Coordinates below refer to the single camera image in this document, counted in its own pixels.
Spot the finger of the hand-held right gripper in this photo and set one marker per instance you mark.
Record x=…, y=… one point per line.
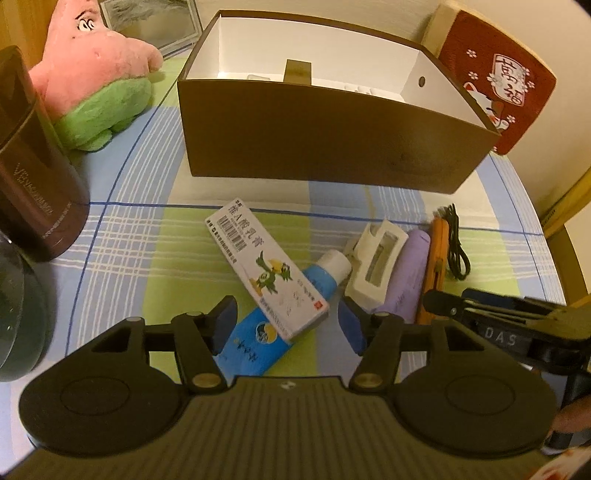
x=508, y=297
x=443, y=302

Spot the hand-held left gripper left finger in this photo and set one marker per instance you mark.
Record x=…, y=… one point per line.
x=226, y=318

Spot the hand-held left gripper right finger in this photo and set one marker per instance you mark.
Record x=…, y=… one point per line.
x=349, y=325

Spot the white plastic holder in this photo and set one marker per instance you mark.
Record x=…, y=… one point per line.
x=369, y=295

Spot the orange utility knife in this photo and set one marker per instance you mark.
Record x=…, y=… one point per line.
x=436, y=258

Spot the purple cream tube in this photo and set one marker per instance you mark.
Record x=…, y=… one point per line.
x=411, y=267

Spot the blue toothpaste tube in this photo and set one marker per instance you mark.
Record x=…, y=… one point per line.
x=318, y=282

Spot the white ointment carton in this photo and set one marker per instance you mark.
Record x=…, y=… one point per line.
x=258, y=258

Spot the brown cardboard storage box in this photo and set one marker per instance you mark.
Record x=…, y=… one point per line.
x=323, y=138

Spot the gold cardboard box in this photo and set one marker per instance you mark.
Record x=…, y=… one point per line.
x=298, y=73

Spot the person's right hand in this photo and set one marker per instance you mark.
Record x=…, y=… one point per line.
x=575, y=415

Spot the checkered tablecloth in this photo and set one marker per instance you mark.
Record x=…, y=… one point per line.
x=152, y=230

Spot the red cat chair cover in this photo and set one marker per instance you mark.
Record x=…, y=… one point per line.
x=508, y=106

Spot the dark glass jar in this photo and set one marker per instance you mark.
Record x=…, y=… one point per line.
x=18, y=314

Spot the brown metal thermos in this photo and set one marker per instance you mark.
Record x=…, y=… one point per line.
x=37, y=184

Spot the cream wooden chair back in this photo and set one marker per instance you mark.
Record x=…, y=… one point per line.
x=438, y=27

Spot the pink starfish plush toy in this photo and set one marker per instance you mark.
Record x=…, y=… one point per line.
x=92, y=60

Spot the wooden door panel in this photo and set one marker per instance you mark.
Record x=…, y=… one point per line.
x=23, y=23

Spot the grey picture frame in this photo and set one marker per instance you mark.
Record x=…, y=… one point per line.
x=152, y=23

